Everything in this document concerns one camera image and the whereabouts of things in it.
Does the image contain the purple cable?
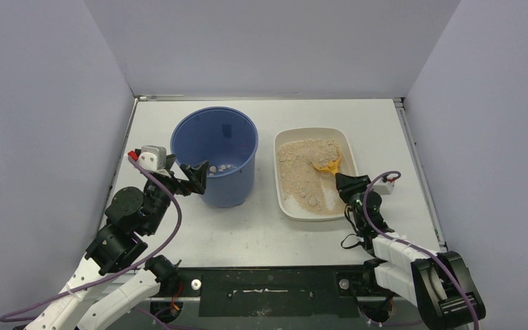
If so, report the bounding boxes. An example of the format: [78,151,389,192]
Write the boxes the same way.
[0,157,183,323]
[362,170,480,330]

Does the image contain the blue plastic bucket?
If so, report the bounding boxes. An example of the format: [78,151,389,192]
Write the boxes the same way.
[170,107,259,208]

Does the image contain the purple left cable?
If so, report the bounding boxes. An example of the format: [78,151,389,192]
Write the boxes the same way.
[0,157,183,323]

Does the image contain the white plastic litter tray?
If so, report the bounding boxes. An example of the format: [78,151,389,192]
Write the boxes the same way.
[273,127,358,221]

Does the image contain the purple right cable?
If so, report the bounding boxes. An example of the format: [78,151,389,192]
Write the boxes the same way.
[362,170,480,330]

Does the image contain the beige cat litter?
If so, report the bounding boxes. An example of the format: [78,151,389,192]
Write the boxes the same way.
[277,139,343,217]

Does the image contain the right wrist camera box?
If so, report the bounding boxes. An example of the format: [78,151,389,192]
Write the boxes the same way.
[372,178,395,195]

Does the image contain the yellow slotted litter scoop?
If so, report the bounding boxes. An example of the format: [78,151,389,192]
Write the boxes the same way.
[312,151,342,175]

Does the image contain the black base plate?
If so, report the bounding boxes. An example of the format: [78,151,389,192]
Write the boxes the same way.
[179,265,391,318]

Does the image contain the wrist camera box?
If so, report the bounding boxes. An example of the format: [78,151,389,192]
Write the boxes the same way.
[372,178,395,195]
[127,145,167,173]

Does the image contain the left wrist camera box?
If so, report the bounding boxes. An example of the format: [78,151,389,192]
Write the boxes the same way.
[127,145,167,173]

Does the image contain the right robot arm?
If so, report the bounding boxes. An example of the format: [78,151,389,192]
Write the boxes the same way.
[335,170,486,329]

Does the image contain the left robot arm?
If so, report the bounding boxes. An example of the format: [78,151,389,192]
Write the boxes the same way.
[24,148,209,329]

